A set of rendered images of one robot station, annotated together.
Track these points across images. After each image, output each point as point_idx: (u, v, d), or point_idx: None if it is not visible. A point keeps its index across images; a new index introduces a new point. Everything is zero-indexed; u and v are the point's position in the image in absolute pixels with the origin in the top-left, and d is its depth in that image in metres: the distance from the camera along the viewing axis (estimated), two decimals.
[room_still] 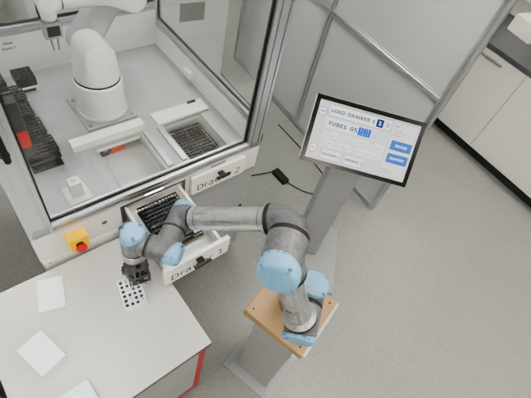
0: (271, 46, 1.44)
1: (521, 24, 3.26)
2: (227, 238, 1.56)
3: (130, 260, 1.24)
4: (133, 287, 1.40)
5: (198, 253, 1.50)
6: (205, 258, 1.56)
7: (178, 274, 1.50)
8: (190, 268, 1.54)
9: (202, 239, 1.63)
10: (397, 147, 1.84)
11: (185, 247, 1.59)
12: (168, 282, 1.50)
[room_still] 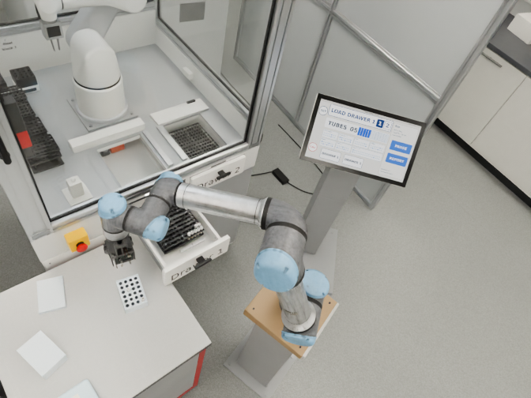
0: (271, 46, 1.44)
1: (521, 24, 3.26)
2: (227, 238, 1.56)
3: (111, 234, 1.16)
4: (116, 266, 1.31)
5: (198, 253, 1.50)
6: (205, 258, 1.56)
7: (178, 274, 1.50)
8: (190, 268, 1.54)
9: (202, 239, 1.63)
10: (397, 147, 1.84)
11: (185, 247, 1.59)
12: (168, 282, 1.50)
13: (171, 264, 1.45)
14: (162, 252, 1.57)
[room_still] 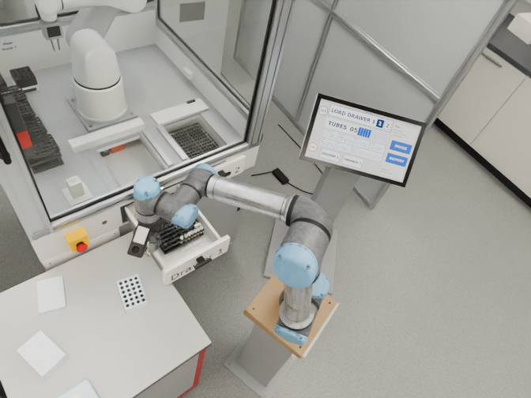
0: (271, 46, 1.44)
1: (521, 24, 3.26)
2: (227, 238, 1.56)
3: None
4: (159, 237, 1.41)
5: (198, 253, 1.50)
6: (205, 258, 1.56)
7: (178, 274, 1.50)
8: (190, 268, 1.54)
9: (202, 239, 1.63)
10: (397, 147, 1.84)
11: (185, 247, 1.59)
12: (168, 282, 1.50)
13: (171, 264, 1.45)
14: (162, 252, 1.57)
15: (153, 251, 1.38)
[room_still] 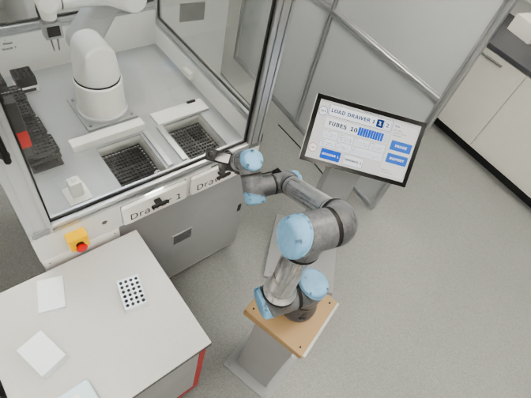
0: (271, 46, 1.44)
1: (521, 24, 3.26)
2: (183, 183, 1.68)
3: None
4: None
5: (156, 194, 1.62)
6: None
7: (137, 214, 1.63)
8: (148, 210, 1.66)
9: None
10: (397, 147, 1.84)
11: None
12: (128, 221, 1.63)
13: (129, 203, 1.57)
14: None
15: (218, 166, 1.64)
